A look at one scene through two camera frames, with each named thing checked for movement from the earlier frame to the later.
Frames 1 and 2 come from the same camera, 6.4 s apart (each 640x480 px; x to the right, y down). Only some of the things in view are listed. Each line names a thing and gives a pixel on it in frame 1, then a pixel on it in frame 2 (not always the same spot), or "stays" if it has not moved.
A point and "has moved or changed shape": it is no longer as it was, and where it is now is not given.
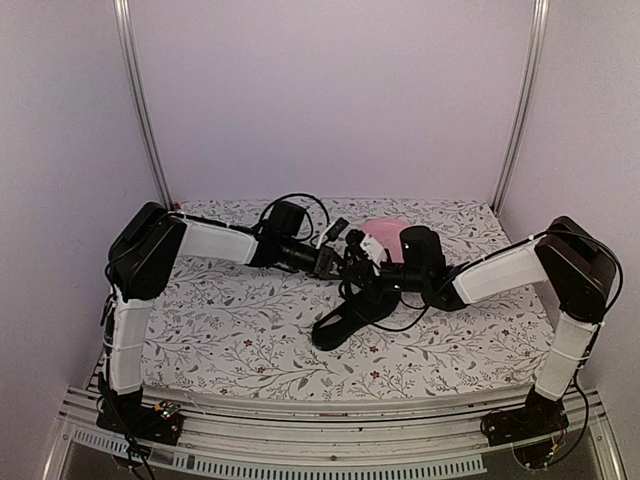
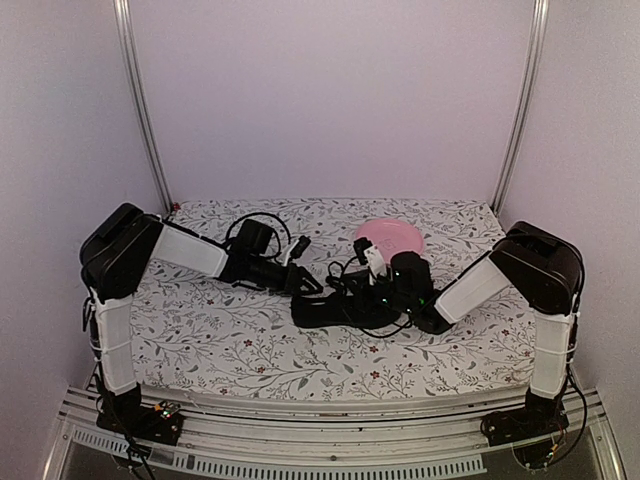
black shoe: (361, 307) has moved or changed shape
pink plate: (387, 232) stays
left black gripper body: (320, 264) -> (290, 289)
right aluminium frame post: (536, 59) stays
